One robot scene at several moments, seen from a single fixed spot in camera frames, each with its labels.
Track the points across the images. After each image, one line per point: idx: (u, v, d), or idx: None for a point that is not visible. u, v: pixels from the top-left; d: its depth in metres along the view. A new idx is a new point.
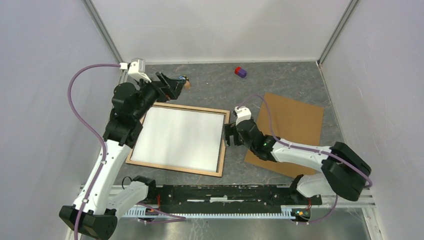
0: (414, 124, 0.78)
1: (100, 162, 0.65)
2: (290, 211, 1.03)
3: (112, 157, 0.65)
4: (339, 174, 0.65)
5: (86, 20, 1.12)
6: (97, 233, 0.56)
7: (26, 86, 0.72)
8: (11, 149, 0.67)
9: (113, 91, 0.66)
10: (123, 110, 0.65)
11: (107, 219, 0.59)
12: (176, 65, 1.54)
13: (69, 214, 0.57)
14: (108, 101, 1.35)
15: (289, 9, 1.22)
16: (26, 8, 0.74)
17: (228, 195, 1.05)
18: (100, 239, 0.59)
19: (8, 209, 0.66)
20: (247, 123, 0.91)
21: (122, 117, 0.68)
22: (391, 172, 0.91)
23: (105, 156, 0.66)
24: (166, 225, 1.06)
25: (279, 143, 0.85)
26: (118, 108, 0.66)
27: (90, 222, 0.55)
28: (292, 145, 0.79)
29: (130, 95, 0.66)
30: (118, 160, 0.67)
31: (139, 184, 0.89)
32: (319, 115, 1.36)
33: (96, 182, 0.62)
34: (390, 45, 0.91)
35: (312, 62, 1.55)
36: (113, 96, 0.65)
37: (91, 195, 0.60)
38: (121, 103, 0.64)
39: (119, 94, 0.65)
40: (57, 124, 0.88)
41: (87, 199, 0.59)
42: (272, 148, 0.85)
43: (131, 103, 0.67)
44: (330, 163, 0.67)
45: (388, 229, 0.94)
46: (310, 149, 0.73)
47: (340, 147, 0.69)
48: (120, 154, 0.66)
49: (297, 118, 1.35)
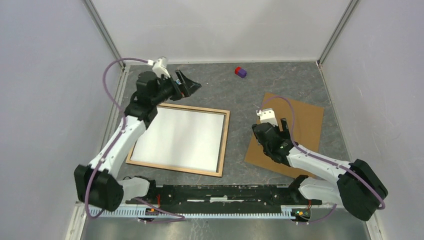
0: (415, 124, 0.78)
1: (120, 130, 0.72)
2: (290, 211, 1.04)
3: (131, 128, 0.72)
4: (353, 191, 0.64)
5: (86, 20, 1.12)
6: (107, 195, 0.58)
7: (25, 86, 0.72)
8: (11, 149, 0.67)
9: (138, 75, 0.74)
10: (143, 93, 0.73)
11: (116, 187, 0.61)
12: (176, 65, 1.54)
13: (84, 174, 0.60)
14: (107, 101, 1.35)
15: (289, 9, 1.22)
16: (26, 8, 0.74)
17: (228, 195, 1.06)
18: (106, 207, 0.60)
19: (8, 209, 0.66)
20: (264, 125, 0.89)
21: (142, 100, 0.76)
22: (391, 172, 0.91)
23: (125, 126, 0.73)
24: (166, 226, 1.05)
25: (296, 149, 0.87)
26: (140, 91, 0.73)
27: (103, 181, 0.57)
28: (310, 153, 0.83)
29: (151, 80, 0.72)
30: (135, 133, 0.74)
31: (143, 179, 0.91)
32: (319, 115, 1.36)
33: (113, 147, 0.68)
34: (390, 44, 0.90)
35: (313, 62, 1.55)
36: (139, 77, 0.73)
37: (108, 157, 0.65)
38: (143, 86, 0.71)
39: (143, 78, 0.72)
40: (57, 123, 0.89)
41: (103, 160, 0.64)
42: (288, 152, 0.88)
43: (152, 90, 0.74)
44: (346, 178, 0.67)
45: (389, 229, 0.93)
46: (328, 162, 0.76)
47: (360, 164, 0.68)
48: (138, 127, 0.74)
49: (297, 118, 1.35)
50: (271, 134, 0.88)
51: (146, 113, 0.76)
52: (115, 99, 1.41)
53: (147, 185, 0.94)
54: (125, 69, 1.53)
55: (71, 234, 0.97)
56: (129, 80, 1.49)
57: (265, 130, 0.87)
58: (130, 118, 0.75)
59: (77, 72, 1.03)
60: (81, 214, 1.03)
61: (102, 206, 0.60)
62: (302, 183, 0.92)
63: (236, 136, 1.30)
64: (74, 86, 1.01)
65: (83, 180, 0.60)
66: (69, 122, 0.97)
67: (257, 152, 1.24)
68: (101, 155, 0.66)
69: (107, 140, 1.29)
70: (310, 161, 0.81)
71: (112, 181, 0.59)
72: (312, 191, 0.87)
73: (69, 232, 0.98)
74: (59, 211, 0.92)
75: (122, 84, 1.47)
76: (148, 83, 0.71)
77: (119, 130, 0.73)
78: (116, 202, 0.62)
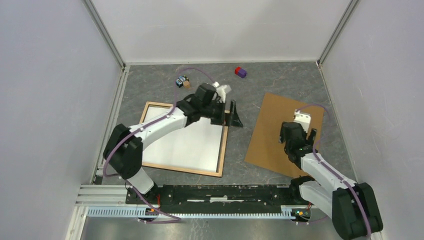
0: (415, 123, 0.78)
1: (165, 115, 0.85)
2: (290, 211, 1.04)
3: (175, 117, 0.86)
4: (343, 203, 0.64)
5: (87, 20, 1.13)
6: (124, 159, 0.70)
7: (26, 86, 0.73)
8: (11, 149, 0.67)
9: (204, 83, 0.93)
10: (200, 95, 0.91)
11: (138, 158, 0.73)
12: (176, 65, 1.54)
13: (121, 133, 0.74)
14: (107, 101, 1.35)
15: (289, 9, 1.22)
16: (27, 8, 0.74)
17: (228, 195, 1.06)
18: (120, 169, 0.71)
19: (8, 208, 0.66)
20: (294, 125, 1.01)
21: (194, 102, 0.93)
22: (391, 172, 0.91)
23: (171, 113, 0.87)
24: (166, 226, 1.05)
25: (313, 155, 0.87)
26: (198, 94, 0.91)
27: (132, 146, 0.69)
28: (323, 162, 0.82)
29: (212, 91, 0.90)
30: (175, 123, 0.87)
31: (149, 180, 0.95)
32: (319, 115, 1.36)
33: (154, 125, 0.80)
34: (390, 44, 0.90)
35: (313, 62, 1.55)
36: (203, 84, 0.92)
37: (145, 130, 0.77)
38: (204, 91, 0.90)
39: (205, 87, 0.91)
40: (57, 123, 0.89)
41: (141, 130, 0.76)
42: (304, 155, 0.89)
43: (207, 99, 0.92)
44: (345, 192, 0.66)
45: (389, 229, 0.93)
46: (336, 175, 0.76)
47: (365, 188, 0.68)
48: (180, 118, 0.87)
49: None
50: (296, 133, 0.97)
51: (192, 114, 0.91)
52: (115, 100, 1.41)
53: (151, 187, 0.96)
54: (125, 69, 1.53)
55: (71, 234, 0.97)
56: (129, 80, 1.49)
57: (292, 127, 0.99)
58: (178, 111, 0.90)
59: (77, 72, 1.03)
60: (81, 214, 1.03)
61: (116, 168, 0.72)
62: (305, 183, 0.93)
63: (236, 136, 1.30)
64: (74, 86, 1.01)
65: (118, 137, 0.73)
66: (69, 122, 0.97)
67: (257, 152, 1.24)
68: (142, 125, 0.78)
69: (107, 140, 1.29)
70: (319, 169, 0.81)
71: (138, 151, 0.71)
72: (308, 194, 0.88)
73: (69, 232, 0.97)
74: (59, 211, 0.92)
75: (122, 84, 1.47)
76: (209, 90, 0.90)
77: (165, 114, 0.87)
78: (129, 171, 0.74)
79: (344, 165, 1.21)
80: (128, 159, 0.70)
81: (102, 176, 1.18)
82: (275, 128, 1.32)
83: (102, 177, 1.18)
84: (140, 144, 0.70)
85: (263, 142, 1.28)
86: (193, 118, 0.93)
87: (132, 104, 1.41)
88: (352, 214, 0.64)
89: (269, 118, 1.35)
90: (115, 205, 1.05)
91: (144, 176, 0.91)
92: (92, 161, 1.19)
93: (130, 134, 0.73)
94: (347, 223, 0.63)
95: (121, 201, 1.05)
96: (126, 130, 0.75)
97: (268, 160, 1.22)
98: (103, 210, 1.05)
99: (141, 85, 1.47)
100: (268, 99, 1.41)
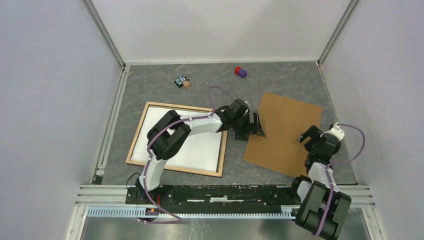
0: (415, 123, 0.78)
1: (208, 115, 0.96)
2: (290, 211, 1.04)
3: (214, 120, 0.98)
4: (314, 194, 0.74)
5: (87, 21, 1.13)
6: (171, 142, 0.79)
7: (26, 85, 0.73)
8: (11, 148, 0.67)
9: (238, 98, 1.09)
10: (234, 109, 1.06)
11: (181, 144, 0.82)
12: (176, 65, 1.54)
13: (172, 118, 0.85)
14: (107, 101, 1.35)
15: (289, 9, 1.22)
16: (26, 8, 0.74)
17: (228, 195, 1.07)
18: (162, 151, 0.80)
19: (8, 209, 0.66)
20: (334, 138, 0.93)
21: (227, 114, 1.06)
22: (392, 172, 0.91)
23: (212, 115, 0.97)
24: (166, 226, 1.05)
25: (321, 164, 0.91)
26: (233, 107, 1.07)
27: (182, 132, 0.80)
28: (327, 171, 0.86)
29: (245, 106, 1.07)
30: (211, 124, 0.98)
31: (158, 178, 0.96)
32: (318, 115, 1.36)
33: (198, 120, 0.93)
34: (390, 44, 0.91)
35: (313, 62, 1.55)
36: (237, 100, 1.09)
37: (192, 121, 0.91)
38: (239, 105, 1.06)
39: (240, 102, 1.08)
40: (57, 123, 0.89)
41: (190, 120, 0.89)
42: (319, 162, 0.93)
43: (240, 112, 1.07)
44: (323, 187, 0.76)
45: (389, 229, 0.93)
46: (331, 180, 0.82)
47: (343, 198, 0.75)
48: (217, 123, 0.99)
49: (293, 115, 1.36)
50: (329, 148, 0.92)
51: (224, 123, 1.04)
52: (115, 100, 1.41)
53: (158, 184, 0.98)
54: (125, 69, 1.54)
55: (71, 234, 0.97)
56: (129, 80, 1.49)
57: (329, 140, 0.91)
58: (217, 116, 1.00)
59: (77, 72, 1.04)
60: (82, 214, 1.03)
61: (159, 150, 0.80)
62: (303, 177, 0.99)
63: None
64: (74, 86, 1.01)
65: (169, 120, 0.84)
66: (68, 122, 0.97)
67: (256, 151, 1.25)
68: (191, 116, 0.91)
69: (107, 140, 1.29)
70: (321, 174, 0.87)
71: (184, 137, 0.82)
72: (299, 191, 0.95)
73: (69, 232, 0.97)
74: (59, 211, 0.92)
75: (122, 84, 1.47)
76: (243, 105, 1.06)
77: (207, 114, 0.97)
78: (169, 154, 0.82)
79: (344, 165, 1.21)
80: (174, 141, 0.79)
81: (102, 176, 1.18)
82: (271, 127, 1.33)
83: (102, 177, 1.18)
84: (189, 130, 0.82)
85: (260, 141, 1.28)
86: (225, 126, 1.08)
87: (132, 104, 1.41)
88: (316, 207, 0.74)
89: (267, 117, 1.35)
90: (115, 205, 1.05)
91: (160, 172, 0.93)
92: (92, 161, 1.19)
93: (180, 120, 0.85)
94: (306, 209, 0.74)
95: (121, 201, 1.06)
96: (177, 116, 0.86)
97: (268, 160, 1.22)
98: (103, 210, 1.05)
99: (141, 85, 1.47)
100: (267, 98, 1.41)
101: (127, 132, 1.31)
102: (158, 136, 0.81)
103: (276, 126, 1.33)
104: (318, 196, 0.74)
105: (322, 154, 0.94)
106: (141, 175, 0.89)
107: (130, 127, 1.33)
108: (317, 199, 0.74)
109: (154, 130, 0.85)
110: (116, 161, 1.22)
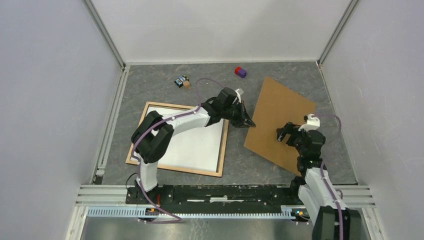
0: (415, 124, 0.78)
1: (193, 111, 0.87)
2: (290, 211, 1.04)
3: (201, 114, 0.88)
4: (322, 220, 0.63)
5: (87, 21, 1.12)
6: (155, 144, 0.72)
7: (26, 86, 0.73)
8: (12, 148, 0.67)
9: (224, 88, 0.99)
10: (222, 99, 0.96)
11: (166, 145, 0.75)
12: (176, 64, 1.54)
13: (153, 119, 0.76)
14: (107, 101, 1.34)
15: (289, 9, 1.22)
16: (26, 9, 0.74)
17: (228, 195, 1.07)
18: (149, 156, 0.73)
19: (8, 209, 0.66)
20: (319, 135, 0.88)
21: (216, 105, 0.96)
22: (391, 172, 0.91)
23: (198, 111, 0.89)
24: (166, 226, 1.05)
25: (320, 170, 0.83)
26: (220, 97, 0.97)
27: (165, 132, 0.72)
28: (326, 179, 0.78)
29: (234, 95, 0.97)
30: (198, 121, 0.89)
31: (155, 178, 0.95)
32: (310, 107, 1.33)
33: (183, 117, 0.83)
34: (390, 45, 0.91)
35: (313, 62, 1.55)
36: (225, 89, 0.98)
37: (175, 120, 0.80)
38: (226, 95, 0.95)
39: (227, 91, 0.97)
40: (57, 123, 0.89)
41: (172, 119, 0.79)
42: (310, 166, 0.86)
43: (228, 102, 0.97)
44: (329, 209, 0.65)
45: (389, 229, 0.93)
46: (333, 194, 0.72)
47: (353, 214, 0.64)
48: (204, 118, 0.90)
49: (289, 103, 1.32)
50: (317, 145, 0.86)
51: (213, 116, 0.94)
52: (115, 99, 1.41)
53: (154, 186, 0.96)
54: (125, 69, 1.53)
55: (71, 235, 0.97)
56: (129, 80, 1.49)
57: (314, 140, 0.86)
58: (204, 109, 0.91)
59: (77, 72, 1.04)
60: (81, 214, 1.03)
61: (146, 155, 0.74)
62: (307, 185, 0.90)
63: (236, 135, 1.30)
64: (74, 86, 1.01)
65: (151, 121, 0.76)
66: (69, 123, 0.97)
67: (254, 139, 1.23)
68: (173, 114, 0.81)
69: (106, 140, 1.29)
70: (318, 183, 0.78)
71: (167, 138, 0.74)
72: (306, 202, 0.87)
73: (69, 232, 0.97)
74: (60, 211, 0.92)
75: (122, 84, 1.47)
76: (231, 94, 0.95)
77: (192, 110, 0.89)
78: (155, 157, 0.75)
79: (344, 165, 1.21)
80: (158, 143, 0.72)
81: (102, 176, 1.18)
82: (270, 114, 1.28)
83: (102, 177, 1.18)
84: (172, 131, 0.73)
85: (263, 127, 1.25)
86: (214, 120, 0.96)
87: (132, 104, 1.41)
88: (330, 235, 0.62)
89: (268, 103, 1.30)
90: (115, 205, 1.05)
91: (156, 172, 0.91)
92: (92, 161, 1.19)
93: (163, 120, 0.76)
94: None
95: (121, 201, 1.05)
96: (159, 117, 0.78)
97: (268, 160, 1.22)
98: (103, 210, 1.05)
99: (140, 85, 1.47)
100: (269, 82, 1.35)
101: (127, 133, 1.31)
102: (142, 139, 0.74)
103: (277, 113, 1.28)
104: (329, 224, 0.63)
105: (312, 155, 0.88)
106: (136, 178, 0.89)
107: (130, 127, 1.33)
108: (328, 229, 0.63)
109: (137, 133, 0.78)
110: (116, 161, 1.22)
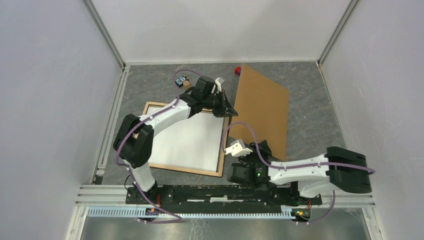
0: (415, 124, 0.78)
1: (171, 105, 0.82)
2: (290, 211, 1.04)
3: (181, 107, 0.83)
4: (350, 180, 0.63)
5: (87, 21, 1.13)
6: (138, 147, 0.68)
7: (27, 86, 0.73)
8: (11, 149, 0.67)
9: (200, 77, 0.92)
10: (201, 88, 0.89)
11: (149, 146, 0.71)
12: (176, 64, 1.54)
13: (131, 121, 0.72)
14: (106, 100, 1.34)
15: (289, 9, 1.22)
16: (26, 8, 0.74)
17: (228, 195, 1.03)
18: (135, 160, 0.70)
19: (8, 210, 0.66)
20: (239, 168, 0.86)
21: (195, 94, 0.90)
22: (391, 173, 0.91)
23: (177, 104, 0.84)
24: (166, 226, 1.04)
25: (273, 168, 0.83)
26: (198, 86, 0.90)
27: (145, 134, 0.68)
28: (287, 166, 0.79)
29: (212, 82, 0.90)
30: (180, 114, 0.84)
31: (151, 178, 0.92)
32: (285, 97, 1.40)
33: (163, 113, 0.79)
34: (390, 45, 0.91)
35: (313, 62, 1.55)
36: (202, 76, 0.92)
37: (154, 118, 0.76)
38: (204, 83, 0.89)
39: (205, 79, 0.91)
40: (57, 123, 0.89)
41: (151, 119, 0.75)
42: (268, 177, 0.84)
43: (207, 90, 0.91)
44: (336, 174, 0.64)
45: (389, 229, 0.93)
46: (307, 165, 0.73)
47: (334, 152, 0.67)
48: (185, 110, 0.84)
49: (266, 91, 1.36)
50: (241, 170, 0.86)
51: (195, 105, 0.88)
52: (115, 99, 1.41)
53: (152, 185, 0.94)
54: (125, 68, 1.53)
55: (71, 234, 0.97)
56: (129, 80, 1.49)
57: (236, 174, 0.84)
58: (183, 101, 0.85)
59: (77, 72, 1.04)
60: (81, 214, 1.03)
61: (131, 161, 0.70)
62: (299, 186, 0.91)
63: None
64: (74, 86, 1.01)
65: (129, 125, 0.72)
66: (69, 123, 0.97)
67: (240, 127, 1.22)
68: (151, 114, 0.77)
69: (106, 140, 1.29)
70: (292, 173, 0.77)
71: (149, 139, 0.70)
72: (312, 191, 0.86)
73: (69, 232, 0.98)
74: (60, 211, 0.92)
75: (122, 84, 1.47)
76: (209, 81, 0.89)
77: (171, 104, 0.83)
78: (141, 160, 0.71)
79: None
80: (141, 146, 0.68)
81: (102, 176, 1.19)
82: (251, 101, 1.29)
83: (102, 177, 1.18)
84: (152, 130, 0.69)
85: (238, 109, 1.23)
86: (196, 109, 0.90)
87: (132, 104, 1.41)
88: (358, 176, 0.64)
89: (247, 90, 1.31)
90: (115, 205, 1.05)
91: (149, 172, 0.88)
92: (93, 161, 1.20)
93: (141, 122, 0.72)
94: (363, 187, 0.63)
95: (121, 201, 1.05)
96: (136, 118, 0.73)
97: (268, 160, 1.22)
98: (103, 210, 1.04)
99: (140, 85, 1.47)
100: (245, 70, 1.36)
101: None
102: (124, 145, 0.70)
103: (256, 100, 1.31)
104: (349, 174, 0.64)
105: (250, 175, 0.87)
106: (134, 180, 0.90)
107: None
108: (355, 175, 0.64)
109: (118, 140, 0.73)
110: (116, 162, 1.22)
